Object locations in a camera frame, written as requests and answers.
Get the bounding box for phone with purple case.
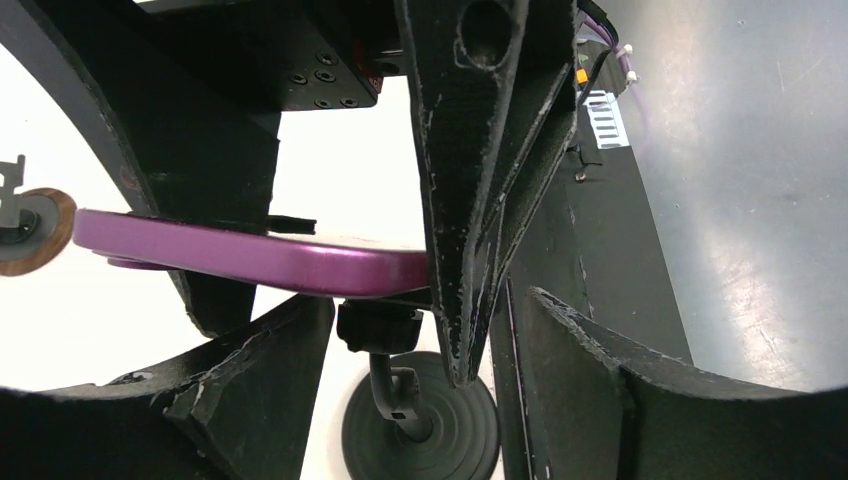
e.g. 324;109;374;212
73;209;430;298

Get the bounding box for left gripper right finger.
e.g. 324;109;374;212
526;287;847;479

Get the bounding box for black pole phone stand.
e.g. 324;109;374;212
336;300;500;479

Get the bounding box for right white cable duct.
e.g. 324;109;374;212
583;90;630;150

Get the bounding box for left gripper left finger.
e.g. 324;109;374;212
1;295;335;479

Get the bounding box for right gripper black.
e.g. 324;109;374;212
0;0;405;339

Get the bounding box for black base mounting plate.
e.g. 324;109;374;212
490;39;694;480

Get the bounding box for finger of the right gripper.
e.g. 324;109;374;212
394;1;577;387

